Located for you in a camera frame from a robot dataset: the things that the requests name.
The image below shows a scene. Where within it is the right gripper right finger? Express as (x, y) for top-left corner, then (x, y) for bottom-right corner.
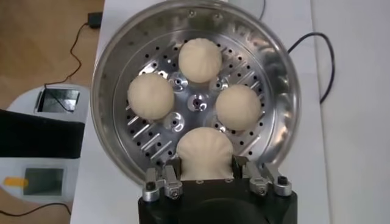
(232, 155), (293, 197)

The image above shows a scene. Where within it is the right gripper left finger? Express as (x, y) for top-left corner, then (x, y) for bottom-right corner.
(141, 157), (184, 203)

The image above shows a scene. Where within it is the white steamed baozi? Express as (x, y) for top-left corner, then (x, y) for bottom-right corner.
(214, 84), (263, 131)
(178, 38), (222, 84)
(127, 72), (176, 121)
(175, 127), (235, 181)

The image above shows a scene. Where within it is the white and black robot base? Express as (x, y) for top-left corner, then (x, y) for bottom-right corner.
(0, 83), (91, 204)

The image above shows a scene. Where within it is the perforated steel steamer basket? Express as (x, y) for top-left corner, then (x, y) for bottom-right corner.
(90, 0), (302, 187)

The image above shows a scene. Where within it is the thin black floor cable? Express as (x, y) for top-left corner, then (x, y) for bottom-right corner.
(0, 201), (72, 218)

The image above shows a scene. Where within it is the black cooker power cord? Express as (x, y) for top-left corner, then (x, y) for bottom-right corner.
(288, 32), (336, 105)

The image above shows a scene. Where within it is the black charger brick with cable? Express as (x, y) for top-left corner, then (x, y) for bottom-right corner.
(44, 11), (104, 89)

